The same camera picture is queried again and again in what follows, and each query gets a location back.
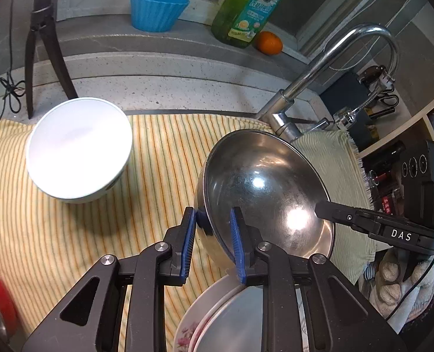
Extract wooden shelf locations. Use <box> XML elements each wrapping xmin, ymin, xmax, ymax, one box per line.
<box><xmin>356</xmin><ymin>92</ymin><xmax>434</xmax><ymax>162</ymax></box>

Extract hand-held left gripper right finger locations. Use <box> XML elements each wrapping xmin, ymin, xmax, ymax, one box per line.
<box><xmin>229</xmin><ymin>207</ymin><xmax>408</xmax><ymax>352</ymax></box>

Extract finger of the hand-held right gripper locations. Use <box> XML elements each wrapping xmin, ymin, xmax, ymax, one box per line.
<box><xmin>314</xmin><ymin>200</ymin><xmax>382</xmax><ymax>235</ymax></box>

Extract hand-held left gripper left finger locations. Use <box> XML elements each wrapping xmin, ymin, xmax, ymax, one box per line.
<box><xmin>21</xmin><ymin>207</ymin><xmax>197</xmax><ymax>352</ymax></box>

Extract blue ribbed cup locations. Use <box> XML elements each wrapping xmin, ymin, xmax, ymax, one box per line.
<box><xmin>130</xmin><ymin>0</ymin><xmax>190</xmax><ymax>33</ymax></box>

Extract person's right hand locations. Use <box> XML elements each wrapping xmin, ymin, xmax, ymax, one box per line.
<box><xmin>371</xmin><ymin>249</ymin><xmax>434</xmax><ymax>321</ymax></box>

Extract green dish soap bottle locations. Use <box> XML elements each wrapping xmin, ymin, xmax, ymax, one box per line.
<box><xmin>211</xmin><ymin>0</ymin><xmax>288</xmax><ymax>49</ymax></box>

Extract black tripod cable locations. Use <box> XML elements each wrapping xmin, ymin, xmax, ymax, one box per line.
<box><xmin>0</xmin><ymin>0</ymin><xmax>27</xmax><ymax>121</ymax></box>

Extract black tripod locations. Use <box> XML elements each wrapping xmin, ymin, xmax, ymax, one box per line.
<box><xmin>24</xmin><ymin>0</ymin><xmax>79</xmax><ymax>120</ymax></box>

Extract white ceramic bowl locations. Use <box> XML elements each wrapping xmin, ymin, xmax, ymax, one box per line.
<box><xmin>25</xmin><ymin>97</ymin><xmax>133</xmax><ymax>205</ymax></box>

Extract large steel bowl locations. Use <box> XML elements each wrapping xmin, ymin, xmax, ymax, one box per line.
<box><xmin>194</xmin><ymin>128</ymin><xmax>336</xmax><ymax>270</ymax></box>

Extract yellow striped cloth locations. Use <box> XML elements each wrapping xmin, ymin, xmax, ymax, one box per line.
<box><xmin>0</xmin><ymin>114</ymin><xmax>377</xmax><ymax>352</ymax></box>

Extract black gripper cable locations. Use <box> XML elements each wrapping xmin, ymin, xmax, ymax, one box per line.
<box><xmin>387</xmin><ymin>198</ymin><xmax>434</xmax><ymax>319</ymax></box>

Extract white plate pink flowers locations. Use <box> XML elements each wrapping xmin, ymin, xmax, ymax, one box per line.
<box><xmin>175</xmin><ymin>273</ymin><xmax>313</xmax><ymax>352</ymax></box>

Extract chrome hose sprayer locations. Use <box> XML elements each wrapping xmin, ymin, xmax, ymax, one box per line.
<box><xmin>332</xmin><ymin>81</ymin><xmax>397</xmax><ymax>129</ymax></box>

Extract black scissors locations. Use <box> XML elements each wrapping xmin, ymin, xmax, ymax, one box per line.
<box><xmin>372</xmin><ymin>93</ymin><xmax>401</xmax><ymax>119</ymax></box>

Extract chrome faucet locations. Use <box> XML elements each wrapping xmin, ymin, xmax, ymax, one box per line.
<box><xmin>255</xmin><ymin>24</ymin><xmax>401</xmax><ymax>143</ymax></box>

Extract dark blue knife block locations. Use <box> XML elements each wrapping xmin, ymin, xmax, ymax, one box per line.
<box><xmin>321</xmin><ymin>71</ymin><xmax>384</xmax><ymax>143</ymax></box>

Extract orange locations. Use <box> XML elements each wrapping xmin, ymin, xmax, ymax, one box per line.
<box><xmin>254</xmin><ymin>31</ymin><xmax>283</xmax><ymax>55</ymax></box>

